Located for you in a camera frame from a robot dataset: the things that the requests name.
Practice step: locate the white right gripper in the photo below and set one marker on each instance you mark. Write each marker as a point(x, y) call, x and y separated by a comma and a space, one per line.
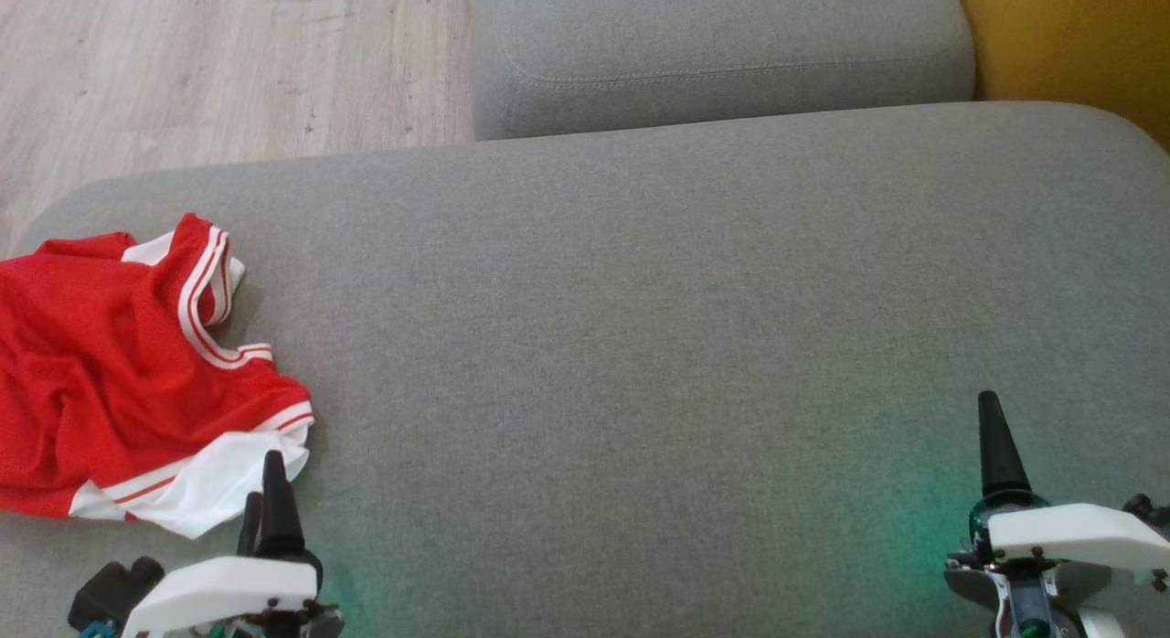
point(1069, 533)

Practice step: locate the grey fabric sofa seat cushion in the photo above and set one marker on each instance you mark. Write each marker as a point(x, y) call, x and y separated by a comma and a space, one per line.
point(640, 364)

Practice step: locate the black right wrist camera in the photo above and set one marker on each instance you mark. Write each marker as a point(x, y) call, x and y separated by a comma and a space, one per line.
point(1147, 510)

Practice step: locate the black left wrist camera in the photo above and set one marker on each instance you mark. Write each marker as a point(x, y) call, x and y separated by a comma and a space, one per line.
point(110, 588)

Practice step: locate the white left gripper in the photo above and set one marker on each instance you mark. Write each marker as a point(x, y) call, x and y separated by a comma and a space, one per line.
point(219, 588)

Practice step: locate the grey fabric sofa side cushion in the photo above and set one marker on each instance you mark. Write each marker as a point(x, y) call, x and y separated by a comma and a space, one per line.
point(713, 35)

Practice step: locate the red white striped jersey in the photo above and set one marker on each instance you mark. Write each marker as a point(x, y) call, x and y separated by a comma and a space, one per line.
point(119, 391)

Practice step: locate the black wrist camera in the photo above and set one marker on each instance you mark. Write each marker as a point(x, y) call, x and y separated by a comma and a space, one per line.
point(1147, 510)
point(110, 588)

